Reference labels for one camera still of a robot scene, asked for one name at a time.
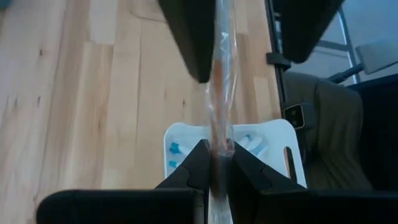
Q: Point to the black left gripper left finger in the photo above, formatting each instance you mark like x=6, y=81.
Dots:
x=124, y=207

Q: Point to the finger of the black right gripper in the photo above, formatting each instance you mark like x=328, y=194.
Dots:
x=304, y=28
x=192, y=37

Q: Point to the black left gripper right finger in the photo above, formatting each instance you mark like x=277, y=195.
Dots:
x=311, y=207

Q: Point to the orange toothbrush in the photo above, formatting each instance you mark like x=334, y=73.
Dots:
x=219, y=87

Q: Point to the white plastic bin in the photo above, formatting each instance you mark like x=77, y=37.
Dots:
x=273, y=133

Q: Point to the gray chair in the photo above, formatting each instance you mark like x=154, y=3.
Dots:
x=376, y=56

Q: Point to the person's leg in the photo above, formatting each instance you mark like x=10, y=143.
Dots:
x=332, y=130

